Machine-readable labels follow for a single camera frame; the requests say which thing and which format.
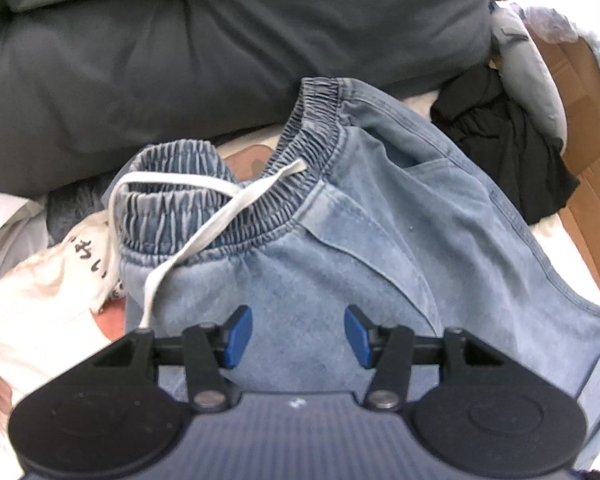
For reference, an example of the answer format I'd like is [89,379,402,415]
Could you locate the black garment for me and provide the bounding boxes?
[430,65,581,226]

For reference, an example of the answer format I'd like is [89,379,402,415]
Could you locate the white drawstring bag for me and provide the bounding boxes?
[0,190,48,286]

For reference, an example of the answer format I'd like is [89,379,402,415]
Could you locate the cream bear-print bedsheet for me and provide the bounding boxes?
[0,87,600,480]

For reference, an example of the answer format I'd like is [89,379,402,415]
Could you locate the dark grey duvet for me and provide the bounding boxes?
[0,0,496,201]

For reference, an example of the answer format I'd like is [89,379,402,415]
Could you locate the light blue denim pants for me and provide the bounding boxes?
[102,77,600,471]

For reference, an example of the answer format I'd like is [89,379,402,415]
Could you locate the flattened brown cardboard box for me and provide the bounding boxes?
[530,35,600,311]

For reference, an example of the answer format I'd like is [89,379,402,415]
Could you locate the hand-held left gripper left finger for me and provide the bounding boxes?
[87,305,254,413]

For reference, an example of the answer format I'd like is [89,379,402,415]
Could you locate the grey neck pillow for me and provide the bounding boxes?
[490,2,566,141]

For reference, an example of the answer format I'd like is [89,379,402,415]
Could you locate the clear plastic bag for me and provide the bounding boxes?
[510,2,600,61]

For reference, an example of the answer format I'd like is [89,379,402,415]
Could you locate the grey fluffy blanket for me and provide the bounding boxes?
[45,182,113,243]

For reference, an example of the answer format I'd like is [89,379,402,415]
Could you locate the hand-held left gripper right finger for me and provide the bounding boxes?
[344,305,513,413]

